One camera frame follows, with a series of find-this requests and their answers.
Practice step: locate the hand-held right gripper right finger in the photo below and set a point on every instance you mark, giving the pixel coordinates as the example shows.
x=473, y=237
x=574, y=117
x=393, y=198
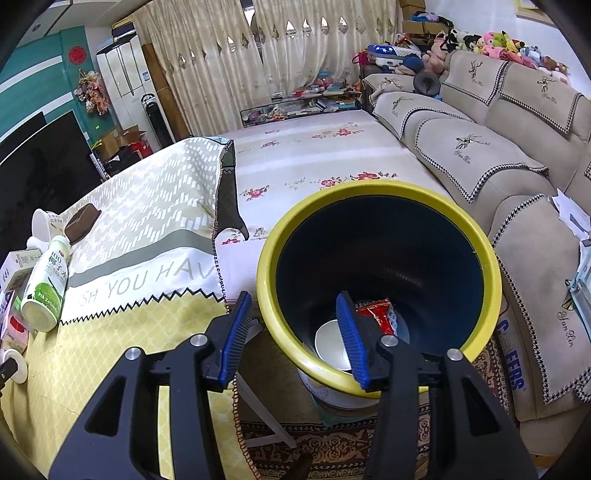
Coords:
x=348, y=337

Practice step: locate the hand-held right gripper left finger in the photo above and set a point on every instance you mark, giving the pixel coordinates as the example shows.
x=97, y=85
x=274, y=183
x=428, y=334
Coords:
x=235, y=337

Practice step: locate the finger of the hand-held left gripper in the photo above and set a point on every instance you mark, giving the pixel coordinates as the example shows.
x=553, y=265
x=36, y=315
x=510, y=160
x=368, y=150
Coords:
x=11, y=364

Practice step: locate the white bottle with green label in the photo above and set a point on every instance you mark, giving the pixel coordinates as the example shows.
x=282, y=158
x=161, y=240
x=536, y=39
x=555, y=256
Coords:
x=44, y=286

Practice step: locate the yellow rimmed dark trash bin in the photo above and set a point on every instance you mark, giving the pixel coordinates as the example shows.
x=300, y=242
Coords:
x=392, y=240

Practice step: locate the white tissue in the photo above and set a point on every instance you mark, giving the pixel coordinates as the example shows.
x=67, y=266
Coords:
x=34, y=244

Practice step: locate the white bowl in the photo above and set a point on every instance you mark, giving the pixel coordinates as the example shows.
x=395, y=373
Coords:
x=330, y=346

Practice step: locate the red snack packet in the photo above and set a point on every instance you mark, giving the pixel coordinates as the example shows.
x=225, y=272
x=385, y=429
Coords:
x=378, y=314

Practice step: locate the white round tin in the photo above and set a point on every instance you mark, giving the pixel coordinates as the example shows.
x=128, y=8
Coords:
x=332, y=399

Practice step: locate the white grey carton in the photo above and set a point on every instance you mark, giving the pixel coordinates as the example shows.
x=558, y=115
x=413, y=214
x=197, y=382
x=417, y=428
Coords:
x=18, y=265

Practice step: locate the patterned rug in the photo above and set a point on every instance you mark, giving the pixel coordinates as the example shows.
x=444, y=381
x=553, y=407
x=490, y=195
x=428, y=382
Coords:
x=323, y=445

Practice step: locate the clear glass bowl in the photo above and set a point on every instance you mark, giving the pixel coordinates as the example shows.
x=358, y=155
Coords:
x=44, y=224

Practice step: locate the brown plastic lidded container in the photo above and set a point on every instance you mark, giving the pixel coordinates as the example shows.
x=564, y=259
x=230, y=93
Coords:
x=83, y=219

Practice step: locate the white bag with blue print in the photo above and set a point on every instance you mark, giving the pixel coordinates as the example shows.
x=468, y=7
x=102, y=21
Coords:
x=510, y=364

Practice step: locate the floral print bed mat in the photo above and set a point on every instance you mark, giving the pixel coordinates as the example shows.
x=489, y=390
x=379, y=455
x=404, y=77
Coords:
x=300, y=152

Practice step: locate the black television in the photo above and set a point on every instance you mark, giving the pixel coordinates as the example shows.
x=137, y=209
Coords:
x=37, y=170

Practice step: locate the open cardboard boxes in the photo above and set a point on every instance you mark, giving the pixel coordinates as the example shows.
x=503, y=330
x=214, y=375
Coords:
x=117, y=143

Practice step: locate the beige sofa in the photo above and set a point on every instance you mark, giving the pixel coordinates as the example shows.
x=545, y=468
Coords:
x=485, y=152

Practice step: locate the grey tower fan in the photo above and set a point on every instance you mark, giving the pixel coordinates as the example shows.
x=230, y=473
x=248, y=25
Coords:
x=152, y=120

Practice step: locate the low glass shelf with clutter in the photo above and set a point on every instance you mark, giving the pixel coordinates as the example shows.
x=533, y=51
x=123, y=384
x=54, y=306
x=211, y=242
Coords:
x=300, y=108

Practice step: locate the clear plastic bag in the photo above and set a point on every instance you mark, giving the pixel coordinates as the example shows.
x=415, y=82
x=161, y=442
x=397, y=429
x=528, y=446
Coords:
x=581, y=281

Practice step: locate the white papers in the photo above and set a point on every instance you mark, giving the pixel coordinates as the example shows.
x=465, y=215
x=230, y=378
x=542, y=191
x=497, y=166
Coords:
x=570, y=212

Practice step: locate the grey neck pillow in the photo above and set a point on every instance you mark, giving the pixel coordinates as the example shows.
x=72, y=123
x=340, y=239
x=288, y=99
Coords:
x=427, y=83

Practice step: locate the cream lace curtain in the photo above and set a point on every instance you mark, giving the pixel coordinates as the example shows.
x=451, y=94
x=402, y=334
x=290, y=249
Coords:
x=221, y=69

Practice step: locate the artificial flower bunch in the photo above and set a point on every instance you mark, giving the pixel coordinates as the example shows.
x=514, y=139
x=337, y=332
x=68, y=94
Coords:
x=90, y=92

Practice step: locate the blue star print bag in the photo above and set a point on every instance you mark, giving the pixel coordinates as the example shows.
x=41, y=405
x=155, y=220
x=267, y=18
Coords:
x=390, y=53

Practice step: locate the stacked cardboard boxes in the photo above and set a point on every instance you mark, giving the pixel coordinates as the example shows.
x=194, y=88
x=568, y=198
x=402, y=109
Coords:
x=415, y=18

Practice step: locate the pile of plush toys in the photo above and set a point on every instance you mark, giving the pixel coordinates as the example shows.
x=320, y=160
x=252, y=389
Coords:
x=508, y=48

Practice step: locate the red round wall ornament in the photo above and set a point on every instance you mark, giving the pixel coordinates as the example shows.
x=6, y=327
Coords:
x=77, y=55

